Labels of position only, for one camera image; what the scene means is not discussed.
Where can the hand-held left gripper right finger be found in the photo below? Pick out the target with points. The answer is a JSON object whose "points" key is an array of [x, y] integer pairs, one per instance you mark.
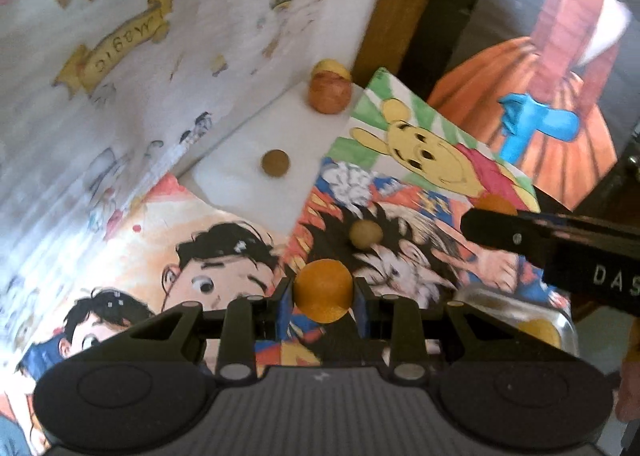
{"points": [[361, 308]]}

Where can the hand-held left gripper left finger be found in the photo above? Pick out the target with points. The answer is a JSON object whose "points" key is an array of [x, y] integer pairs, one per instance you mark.
{"points": [[285, 303]]}

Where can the red-orange apple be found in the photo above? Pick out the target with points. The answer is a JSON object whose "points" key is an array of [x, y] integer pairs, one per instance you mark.
{"points": [[329, 93]]}

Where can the wooden post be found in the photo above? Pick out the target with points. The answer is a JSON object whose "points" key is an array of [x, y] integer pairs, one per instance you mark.
{"points": [[400, 0]]}

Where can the yellow bear poster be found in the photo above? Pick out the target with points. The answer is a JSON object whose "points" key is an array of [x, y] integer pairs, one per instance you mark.
{"points": [[425, 150]]}

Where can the orange dress figure poster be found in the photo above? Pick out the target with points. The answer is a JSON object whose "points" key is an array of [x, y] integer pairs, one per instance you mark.
{"points": [[565, 85]]}

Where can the small brown round fruit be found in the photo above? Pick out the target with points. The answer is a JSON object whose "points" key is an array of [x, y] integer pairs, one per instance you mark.
{"points": [[275, 163]]}

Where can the cartoon boy poster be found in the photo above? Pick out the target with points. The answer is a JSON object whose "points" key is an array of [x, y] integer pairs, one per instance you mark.
{"points": [[215, 256]]}

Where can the yellow round fruit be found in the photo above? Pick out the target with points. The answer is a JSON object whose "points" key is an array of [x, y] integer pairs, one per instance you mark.
{"points": [[540, 332]]}

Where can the small olive green fruit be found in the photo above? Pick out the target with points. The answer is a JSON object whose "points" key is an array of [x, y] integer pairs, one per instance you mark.
{"points": [[366, 234]]}

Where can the clear plastic tray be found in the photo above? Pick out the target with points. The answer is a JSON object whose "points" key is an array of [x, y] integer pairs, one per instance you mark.
{"points": [[505, 308]]}

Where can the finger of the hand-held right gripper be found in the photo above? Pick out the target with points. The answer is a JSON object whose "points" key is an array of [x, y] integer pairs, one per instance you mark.
{"points": [[500, 231]]}

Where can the small orange round fruit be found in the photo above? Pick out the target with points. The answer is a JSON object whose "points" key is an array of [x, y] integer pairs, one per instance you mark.
{"points": [[495, 203], [322, 291]]}

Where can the colourful anime poster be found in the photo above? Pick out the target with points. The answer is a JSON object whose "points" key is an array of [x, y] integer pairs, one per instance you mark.
{"points": [[410, 246]]}

